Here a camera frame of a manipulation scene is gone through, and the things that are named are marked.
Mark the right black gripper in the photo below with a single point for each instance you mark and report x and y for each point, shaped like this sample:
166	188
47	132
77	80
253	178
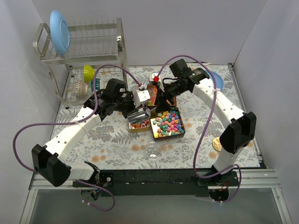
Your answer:
162	98

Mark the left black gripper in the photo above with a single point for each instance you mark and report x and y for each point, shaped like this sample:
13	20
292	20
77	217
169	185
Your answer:
130	107

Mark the tin of star candies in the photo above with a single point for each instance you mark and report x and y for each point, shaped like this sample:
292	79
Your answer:
167	125

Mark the silver metal scoop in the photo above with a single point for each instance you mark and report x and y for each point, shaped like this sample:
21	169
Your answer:
139	115

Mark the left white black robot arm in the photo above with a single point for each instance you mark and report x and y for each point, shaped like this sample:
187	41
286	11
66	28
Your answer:
50	160

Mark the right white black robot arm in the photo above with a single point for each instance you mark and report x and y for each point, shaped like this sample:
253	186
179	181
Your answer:
239	125

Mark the tin of gummy candies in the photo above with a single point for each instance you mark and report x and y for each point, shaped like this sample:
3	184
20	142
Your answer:
152	89

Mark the teal white cup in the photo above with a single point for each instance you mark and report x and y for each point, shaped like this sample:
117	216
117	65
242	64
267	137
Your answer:
95	85

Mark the floral table mat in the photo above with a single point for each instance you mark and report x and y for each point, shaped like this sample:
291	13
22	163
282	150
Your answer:
111	145

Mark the clear round plastic container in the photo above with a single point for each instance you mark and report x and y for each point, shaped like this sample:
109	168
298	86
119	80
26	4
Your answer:
153	151

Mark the yellow green bowl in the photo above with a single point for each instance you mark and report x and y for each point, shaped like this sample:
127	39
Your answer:
88	73

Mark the patterned beige cup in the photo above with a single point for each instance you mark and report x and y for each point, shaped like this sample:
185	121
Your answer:
81	89

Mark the steel dish rack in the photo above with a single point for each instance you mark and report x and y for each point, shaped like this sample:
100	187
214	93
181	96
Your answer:
91	44

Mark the blue plate on table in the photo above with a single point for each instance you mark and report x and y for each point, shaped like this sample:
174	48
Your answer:
218	79

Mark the gold round lid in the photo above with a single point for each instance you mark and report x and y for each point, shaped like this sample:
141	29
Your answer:
216	144

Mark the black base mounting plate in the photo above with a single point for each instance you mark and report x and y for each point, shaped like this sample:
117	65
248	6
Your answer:
160	182

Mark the blue plate in rack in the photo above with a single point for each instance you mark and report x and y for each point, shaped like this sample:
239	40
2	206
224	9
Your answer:
59	32

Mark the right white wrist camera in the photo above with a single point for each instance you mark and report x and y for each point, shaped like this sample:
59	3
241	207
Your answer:
154	79

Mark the aluminium frame rail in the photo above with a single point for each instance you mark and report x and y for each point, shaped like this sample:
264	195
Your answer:
251	179

